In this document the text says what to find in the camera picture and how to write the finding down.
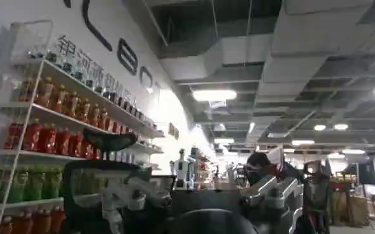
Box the long ceiling light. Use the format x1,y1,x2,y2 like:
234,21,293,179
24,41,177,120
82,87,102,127
291,139,316,147
341,148,367,156

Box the person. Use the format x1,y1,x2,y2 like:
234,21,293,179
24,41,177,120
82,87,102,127
244,151,304,188

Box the dark robot on stand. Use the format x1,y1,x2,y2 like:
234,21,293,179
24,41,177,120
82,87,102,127
302,160,332,234

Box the large rectangular ceiling light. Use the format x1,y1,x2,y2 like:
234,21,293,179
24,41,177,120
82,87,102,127
192,89,238,103

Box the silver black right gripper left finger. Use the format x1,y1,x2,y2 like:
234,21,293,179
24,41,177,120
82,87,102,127
101,176,173,234

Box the white air duct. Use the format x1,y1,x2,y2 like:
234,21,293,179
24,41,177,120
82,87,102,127
159,33,330,85

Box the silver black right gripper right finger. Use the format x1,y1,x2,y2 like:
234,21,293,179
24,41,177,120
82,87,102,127
241,174,304,234

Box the wooden desk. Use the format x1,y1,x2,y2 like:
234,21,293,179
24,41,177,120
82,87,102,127
329,176,371,227

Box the goods rack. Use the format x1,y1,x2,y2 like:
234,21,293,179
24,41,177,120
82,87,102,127
190,146,220,190

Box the black monitor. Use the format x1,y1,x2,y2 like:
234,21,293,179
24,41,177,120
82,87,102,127
345,158,375,186

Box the white humanoid robot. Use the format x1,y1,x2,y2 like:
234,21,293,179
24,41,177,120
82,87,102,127
173,148,192,189

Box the white shelf with drink bottles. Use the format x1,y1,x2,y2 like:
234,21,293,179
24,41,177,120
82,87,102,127
0,19,166,234

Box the black office chair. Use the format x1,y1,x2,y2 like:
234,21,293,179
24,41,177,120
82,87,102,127
62,128,153,234

